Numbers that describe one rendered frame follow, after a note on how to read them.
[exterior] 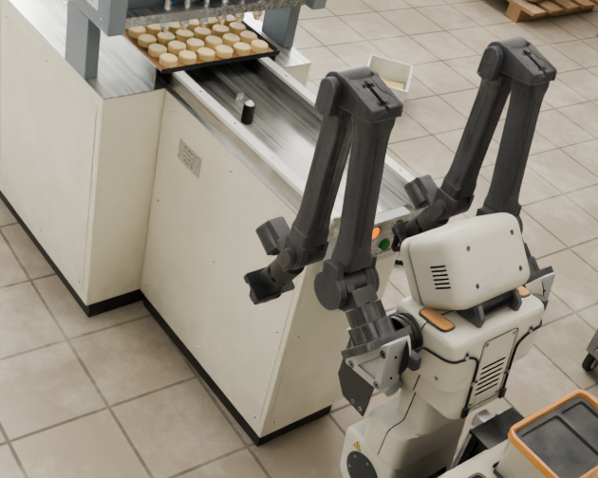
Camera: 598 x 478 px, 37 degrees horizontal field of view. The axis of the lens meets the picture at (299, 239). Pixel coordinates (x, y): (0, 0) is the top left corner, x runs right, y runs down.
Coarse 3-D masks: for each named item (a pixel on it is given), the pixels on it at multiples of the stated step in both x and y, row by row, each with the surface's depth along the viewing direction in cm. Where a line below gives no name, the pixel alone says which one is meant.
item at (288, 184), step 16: (160, 80) 253; (176, 80) 247; (192, 80) 245; (192, 96) 242; (208, 96) 240; (208, 112) 238; (224, 112) 235; (224, 128) 234; (240, 128) 231; (240, 144) 230; (256, 144) 226; (256, 160) 226; (272, 160) 222; (272, 176) 222; (288, 176) 218; (288, 192) 219; (336, 224) 210
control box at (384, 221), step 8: (400, 208) 228; (376, 216) 223; (384, 216) 224; (392, 216) 224; (400, 216) 225; (408, 216) 228; (376, 224) 221; (384, 224) 223; (392, 224) 225; (384, 232) 225; (392, 232) 228; (328, 240) 217; (336, 240) 215; (376, 240) 225; (392, 240) 230; (328, 248) 218; (376, 248) 228; (328, 256) 219; (384, 256) 233
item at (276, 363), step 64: (192, 128) 244; (256, 128) 244; (192, 192) 253; (256, 192) 228; (384, 192) 232; (192, 256) 262; (256, 256) 235; (192, 320) 272; (256, 320) 243; (320, 320) 238; (256, 384) 251; (320, 384) 260
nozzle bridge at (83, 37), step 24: (72, 0) 239; (96, 0) 228; (120, 0) 224; (144, 0) 239; (216, 0) 253; (264, 0) 259; (288, 0) 264; (312, 0) 266; (72, 24) 242; (96, 24) 232; (120, 24) 228; (144, 24) 238; (264, 24) 289; (288, 24) 280; (72, 48) 246; (96, 48) 242; (96, 72) 246
